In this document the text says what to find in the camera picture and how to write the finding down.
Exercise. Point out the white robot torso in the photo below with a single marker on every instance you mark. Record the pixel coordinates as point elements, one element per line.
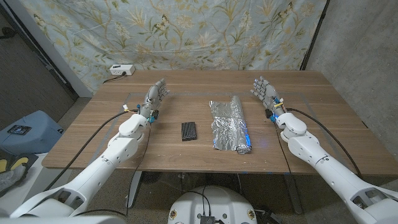
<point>214,202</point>

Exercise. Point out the black backdrop stand pole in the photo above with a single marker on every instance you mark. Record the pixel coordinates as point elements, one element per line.
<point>312,35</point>

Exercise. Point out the black textured package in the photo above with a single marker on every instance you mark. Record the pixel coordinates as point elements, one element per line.
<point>189,131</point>

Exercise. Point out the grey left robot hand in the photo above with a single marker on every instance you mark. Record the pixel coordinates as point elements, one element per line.
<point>150,98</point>

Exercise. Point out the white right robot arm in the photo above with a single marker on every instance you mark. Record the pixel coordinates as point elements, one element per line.
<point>314,152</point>

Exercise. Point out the floral printed backdrop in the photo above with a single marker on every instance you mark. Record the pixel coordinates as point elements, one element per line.
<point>186,34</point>

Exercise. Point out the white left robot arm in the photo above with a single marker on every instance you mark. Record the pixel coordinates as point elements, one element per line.
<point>121,149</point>

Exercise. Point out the grey sneaker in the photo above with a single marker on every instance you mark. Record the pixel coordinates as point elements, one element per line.
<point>11,179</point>

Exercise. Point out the grey table leg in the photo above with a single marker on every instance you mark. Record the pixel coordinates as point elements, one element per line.
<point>292,193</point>
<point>133,189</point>

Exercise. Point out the white power strip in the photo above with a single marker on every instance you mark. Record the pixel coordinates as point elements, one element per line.
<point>122,69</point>

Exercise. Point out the yellow and black pad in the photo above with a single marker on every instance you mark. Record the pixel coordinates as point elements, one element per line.
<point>18,162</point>

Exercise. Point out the aluminum foil roll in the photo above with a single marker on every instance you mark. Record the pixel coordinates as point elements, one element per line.
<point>230,124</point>

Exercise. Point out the blue-grey plastic bin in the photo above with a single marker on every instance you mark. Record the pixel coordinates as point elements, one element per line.
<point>34,137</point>

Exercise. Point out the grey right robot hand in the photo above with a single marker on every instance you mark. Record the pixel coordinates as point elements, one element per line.
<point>269,93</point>

